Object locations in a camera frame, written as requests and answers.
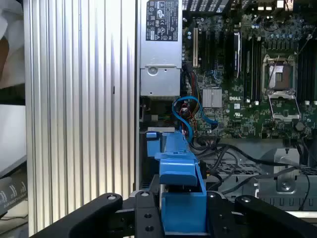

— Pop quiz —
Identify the CPU socket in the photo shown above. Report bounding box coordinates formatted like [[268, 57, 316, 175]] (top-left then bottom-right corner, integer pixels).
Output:
[[262, 53, 298, 91]]

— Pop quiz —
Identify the dark grey box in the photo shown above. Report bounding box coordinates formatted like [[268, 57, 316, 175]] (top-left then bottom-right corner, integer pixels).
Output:
[[0, 171, 28, 217]]

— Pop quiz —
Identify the hard disk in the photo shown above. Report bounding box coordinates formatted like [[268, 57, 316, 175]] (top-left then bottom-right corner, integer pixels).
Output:
[[145, 130, 208, 236]]

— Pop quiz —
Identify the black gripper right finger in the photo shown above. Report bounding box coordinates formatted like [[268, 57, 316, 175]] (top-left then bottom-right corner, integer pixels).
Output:
[[207, 190, 317, 238]]

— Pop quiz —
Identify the green Dell motherboard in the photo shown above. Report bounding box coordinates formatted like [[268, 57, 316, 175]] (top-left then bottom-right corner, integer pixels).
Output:
[[182, 9, 317, 139]]

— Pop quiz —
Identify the white expansion slot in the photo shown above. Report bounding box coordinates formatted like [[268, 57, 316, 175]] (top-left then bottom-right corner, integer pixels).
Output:
[[192, 27, 199, 68]]

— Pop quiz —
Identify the black disk wire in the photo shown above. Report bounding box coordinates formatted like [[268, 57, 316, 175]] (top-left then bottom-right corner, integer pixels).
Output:
[[189, 141, 302, 170]]

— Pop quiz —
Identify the black cable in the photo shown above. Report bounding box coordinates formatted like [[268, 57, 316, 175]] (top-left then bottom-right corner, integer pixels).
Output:
[[219, 166, 312, 211]]

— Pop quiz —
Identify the metal socket cover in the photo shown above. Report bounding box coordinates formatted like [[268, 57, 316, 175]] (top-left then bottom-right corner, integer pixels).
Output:
[[268, 91, 302, 122]]

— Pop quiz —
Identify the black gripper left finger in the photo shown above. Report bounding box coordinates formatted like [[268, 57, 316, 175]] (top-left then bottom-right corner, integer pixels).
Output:
[[29, 190, 164, 238]]

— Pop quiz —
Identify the black RAM slot bank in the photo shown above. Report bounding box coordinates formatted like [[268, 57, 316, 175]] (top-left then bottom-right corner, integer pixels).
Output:
[[298, 39, 317, 106], [243, 36, 263, 104]]

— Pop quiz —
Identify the red yellow wire bundle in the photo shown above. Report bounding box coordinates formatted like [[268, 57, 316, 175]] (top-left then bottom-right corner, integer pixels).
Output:
[[182, 63, 203, 137]]

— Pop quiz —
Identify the silver chipset heatsink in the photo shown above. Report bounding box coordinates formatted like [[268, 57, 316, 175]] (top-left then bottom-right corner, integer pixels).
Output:
[[202, 88, 223, 109]]

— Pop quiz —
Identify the black open PC case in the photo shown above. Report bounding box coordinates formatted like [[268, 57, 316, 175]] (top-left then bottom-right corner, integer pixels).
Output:
[[135, 0, 317, 219]]

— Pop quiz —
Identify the blue disk wire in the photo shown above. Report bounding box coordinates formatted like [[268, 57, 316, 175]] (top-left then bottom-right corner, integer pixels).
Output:
[[171, 96, 219, 145]]

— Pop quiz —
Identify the white panel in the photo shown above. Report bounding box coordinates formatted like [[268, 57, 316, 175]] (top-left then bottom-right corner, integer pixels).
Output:
[[0, 104, 27, 178]]

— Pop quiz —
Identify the silver power supply unit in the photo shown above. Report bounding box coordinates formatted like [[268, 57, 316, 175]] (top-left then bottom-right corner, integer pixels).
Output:
[[138, 0, 183, 97]]

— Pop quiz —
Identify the grey metal drive cage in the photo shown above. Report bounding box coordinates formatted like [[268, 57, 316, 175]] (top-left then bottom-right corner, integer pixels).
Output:
[[205, 138, 317, 213]]

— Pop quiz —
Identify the metal locking lever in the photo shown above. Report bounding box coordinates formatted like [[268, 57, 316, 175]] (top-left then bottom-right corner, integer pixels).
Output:
[[298, 34, 313, 55], [269, 56, 281, 84]]

